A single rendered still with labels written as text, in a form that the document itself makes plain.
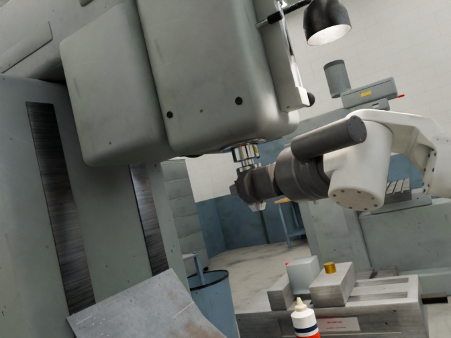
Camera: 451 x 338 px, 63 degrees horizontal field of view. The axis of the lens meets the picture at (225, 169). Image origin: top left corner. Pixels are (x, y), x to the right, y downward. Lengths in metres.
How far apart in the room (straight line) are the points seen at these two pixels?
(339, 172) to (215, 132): 0.21
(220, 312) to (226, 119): 2.40
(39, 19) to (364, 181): 0.71
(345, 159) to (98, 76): 0.46
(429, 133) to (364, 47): 6.91
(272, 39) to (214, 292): 2.36
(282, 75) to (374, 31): 6.82
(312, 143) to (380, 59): 6.84
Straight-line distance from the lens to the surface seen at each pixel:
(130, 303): 0.89
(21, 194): 0.78
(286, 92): 0.62
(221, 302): 2.87
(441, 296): 0.79
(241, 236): 8.21
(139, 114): 0.65
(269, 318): 0.79
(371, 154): 0.47
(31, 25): 0.92
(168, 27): 0.66
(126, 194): 0.94
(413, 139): 0.52
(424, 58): 7.24
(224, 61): 0.59
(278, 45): 0.64
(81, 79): 0.76
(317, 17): 0.63
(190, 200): 6.50
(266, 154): 7.66
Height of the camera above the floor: 1.23
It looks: 4 degrees up
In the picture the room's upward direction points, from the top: 14 degrees counter-clockwise
